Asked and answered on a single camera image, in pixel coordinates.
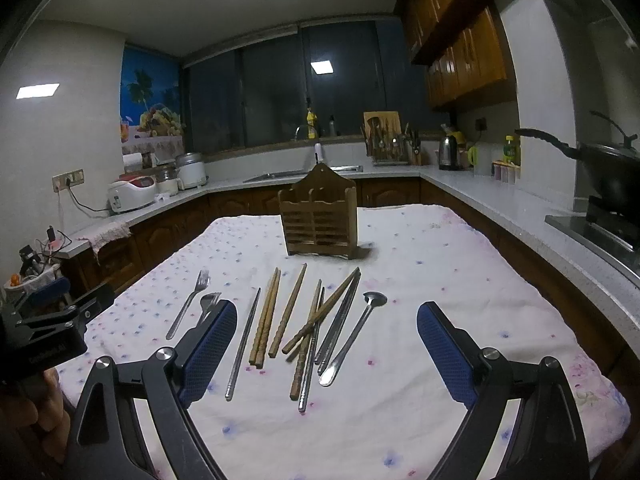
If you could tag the black wok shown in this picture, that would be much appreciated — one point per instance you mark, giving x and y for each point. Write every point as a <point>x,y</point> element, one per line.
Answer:
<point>615,170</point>

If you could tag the wall socket with plug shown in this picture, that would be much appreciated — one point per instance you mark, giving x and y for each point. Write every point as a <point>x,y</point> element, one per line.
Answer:
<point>67,180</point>

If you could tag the paper towel roll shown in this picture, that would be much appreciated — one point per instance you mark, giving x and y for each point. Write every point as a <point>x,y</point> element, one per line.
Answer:
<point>133,162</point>

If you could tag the lace cloth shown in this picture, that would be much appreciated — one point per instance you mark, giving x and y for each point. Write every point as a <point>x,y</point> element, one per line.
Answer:
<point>107,232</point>

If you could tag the white plastic container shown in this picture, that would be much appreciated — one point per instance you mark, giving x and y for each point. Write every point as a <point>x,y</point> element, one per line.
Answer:
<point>40,280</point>

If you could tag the tropical fruit wall poster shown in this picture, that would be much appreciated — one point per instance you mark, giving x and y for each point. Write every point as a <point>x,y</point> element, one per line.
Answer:
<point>150,85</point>

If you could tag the small white electric pot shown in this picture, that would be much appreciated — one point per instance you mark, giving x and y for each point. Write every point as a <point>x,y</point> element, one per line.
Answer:
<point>167,185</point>

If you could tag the yellow dish soap bottle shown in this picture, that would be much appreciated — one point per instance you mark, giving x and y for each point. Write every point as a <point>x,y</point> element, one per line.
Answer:
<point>311,127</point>

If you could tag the white and red rice cooker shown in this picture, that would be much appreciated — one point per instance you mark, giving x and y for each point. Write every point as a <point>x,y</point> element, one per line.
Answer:
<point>131,195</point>

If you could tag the grey spray bottle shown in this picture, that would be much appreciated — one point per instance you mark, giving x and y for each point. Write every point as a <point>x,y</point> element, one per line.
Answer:
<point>332,127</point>

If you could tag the wooden cutting board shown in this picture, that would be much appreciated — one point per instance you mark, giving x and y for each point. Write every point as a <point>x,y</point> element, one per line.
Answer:
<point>392,120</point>

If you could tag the dark window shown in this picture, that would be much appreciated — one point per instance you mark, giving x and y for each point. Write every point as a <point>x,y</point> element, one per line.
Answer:
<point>270,95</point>

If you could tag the person's left hand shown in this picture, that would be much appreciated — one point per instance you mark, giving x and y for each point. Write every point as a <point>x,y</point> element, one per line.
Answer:
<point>47,415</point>

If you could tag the round metal spoon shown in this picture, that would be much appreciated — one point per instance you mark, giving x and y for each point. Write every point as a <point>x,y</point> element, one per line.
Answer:
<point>374,300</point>

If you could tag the metal fork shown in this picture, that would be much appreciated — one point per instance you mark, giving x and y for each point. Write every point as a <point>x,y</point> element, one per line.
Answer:
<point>186,310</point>

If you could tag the gas stove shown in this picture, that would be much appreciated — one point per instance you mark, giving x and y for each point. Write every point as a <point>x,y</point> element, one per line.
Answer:
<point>590,240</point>

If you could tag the wooden utensil holder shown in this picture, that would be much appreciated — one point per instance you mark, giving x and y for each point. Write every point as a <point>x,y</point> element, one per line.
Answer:
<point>317,220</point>

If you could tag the stainless steel sink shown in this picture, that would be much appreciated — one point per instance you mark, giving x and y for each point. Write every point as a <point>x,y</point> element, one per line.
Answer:
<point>280,176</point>

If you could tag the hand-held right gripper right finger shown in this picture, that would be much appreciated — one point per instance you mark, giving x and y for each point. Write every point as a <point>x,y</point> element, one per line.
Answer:
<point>445,355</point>

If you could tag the wooden cabinets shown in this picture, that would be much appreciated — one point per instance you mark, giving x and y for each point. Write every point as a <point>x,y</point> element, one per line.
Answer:
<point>470,50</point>
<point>240,202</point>

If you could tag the small metal spoon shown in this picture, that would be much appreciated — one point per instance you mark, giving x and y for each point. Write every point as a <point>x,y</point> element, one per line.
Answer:
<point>209,301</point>

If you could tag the stainless steel electric kettle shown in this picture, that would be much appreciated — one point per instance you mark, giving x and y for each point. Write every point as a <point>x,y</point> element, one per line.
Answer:
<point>451,152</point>

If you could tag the white kitchen countertop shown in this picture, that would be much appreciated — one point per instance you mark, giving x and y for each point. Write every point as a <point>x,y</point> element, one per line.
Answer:
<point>525,210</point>

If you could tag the wooden chopstick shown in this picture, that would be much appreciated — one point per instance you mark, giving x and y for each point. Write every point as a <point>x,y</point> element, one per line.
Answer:
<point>288,310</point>
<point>299,375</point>
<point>269,320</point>
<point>310,332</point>
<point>330,299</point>
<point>262,320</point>

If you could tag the wooden knife block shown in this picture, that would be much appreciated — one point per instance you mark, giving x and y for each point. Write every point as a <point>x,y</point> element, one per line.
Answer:
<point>414,155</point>

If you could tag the chrome faucet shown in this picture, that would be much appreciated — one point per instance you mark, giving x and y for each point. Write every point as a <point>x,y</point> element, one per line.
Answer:
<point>299,130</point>

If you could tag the green bottle with yellow cap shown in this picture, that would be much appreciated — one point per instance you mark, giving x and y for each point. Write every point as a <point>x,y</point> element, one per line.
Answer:
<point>510,150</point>

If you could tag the white cooker with silver lid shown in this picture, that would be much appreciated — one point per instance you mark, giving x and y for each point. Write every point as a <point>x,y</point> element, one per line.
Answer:
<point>191,172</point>

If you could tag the wooden lower cabinets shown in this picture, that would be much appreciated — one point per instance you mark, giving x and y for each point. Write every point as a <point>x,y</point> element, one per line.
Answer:
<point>240,202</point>

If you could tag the white floral tablecloth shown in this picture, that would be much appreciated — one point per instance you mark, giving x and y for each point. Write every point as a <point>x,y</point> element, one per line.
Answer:
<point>450,260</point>

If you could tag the metal chopstick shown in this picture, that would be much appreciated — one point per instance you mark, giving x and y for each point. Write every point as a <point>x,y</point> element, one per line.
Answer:
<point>243,345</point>
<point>306,385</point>
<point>335,322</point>
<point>334,340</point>

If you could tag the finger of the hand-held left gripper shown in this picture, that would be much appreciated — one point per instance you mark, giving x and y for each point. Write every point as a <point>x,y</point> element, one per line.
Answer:
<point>95,300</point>
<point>50,292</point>

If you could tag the wooden upper cabinets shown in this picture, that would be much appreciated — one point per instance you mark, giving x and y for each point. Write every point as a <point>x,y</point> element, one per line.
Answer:
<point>470,50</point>

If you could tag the metal dish rack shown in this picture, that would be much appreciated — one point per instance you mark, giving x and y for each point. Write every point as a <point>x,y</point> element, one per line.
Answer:
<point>390,159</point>

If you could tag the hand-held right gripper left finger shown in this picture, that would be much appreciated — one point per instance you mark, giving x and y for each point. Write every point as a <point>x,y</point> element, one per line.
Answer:
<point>210,350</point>

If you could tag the dark wall socket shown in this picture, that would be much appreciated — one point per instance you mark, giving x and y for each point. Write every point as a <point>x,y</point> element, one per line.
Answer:
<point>481,124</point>

